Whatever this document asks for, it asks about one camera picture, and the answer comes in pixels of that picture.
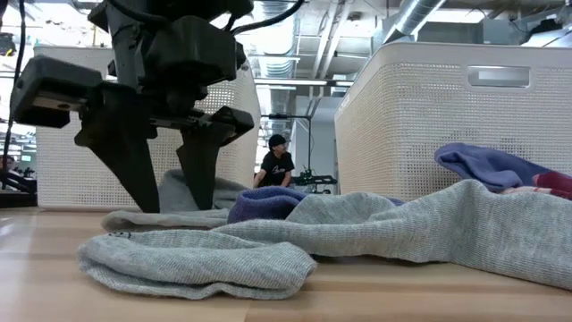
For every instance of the dark office furniture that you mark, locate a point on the dark office furniture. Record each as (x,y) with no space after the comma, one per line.
(18,188)

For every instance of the black ceiling-hung device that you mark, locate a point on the black ceiling-hung device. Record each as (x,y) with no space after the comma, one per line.
(6,44)

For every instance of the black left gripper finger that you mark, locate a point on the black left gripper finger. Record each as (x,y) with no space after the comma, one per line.
(129,170)
(201,179)

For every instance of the white perforated plastic bin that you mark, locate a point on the white perforated plastic bin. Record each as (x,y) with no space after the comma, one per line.
(447,134)
(67,179)

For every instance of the maroon sock pink toe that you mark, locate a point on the maroon sock pink toe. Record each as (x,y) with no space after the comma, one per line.
(556,181)

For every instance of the blue sock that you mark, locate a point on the blue sock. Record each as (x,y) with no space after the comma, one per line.
(268,203)
(487,167)

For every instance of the green exit sign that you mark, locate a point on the green exit sign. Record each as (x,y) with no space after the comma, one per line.
(26,158)

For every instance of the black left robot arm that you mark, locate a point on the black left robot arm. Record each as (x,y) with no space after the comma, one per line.
(170,6)

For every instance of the black equipment cart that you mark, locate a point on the black equipment cart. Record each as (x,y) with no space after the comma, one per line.
(313,180)

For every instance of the ribbed silver ventilation duct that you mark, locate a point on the ribbed silver ventilation duct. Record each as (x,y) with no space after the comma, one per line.
(277,67)

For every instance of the person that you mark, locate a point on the person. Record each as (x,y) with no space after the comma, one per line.
(8,163)
(277,167)

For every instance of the black stand frame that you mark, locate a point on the black stand frame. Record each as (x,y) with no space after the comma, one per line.
(286,116)

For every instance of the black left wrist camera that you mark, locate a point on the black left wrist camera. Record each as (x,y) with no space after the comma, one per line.
(192,49)

